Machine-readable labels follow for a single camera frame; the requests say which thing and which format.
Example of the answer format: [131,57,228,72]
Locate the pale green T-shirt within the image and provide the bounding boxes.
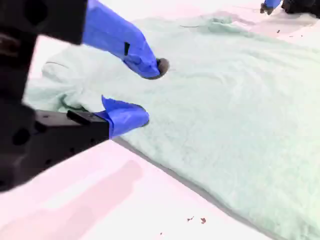
[23,13,320,240]

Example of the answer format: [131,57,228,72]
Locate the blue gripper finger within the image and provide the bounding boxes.
[259,0,284,15]
[32,94,150,171]
[81,0,170,80]

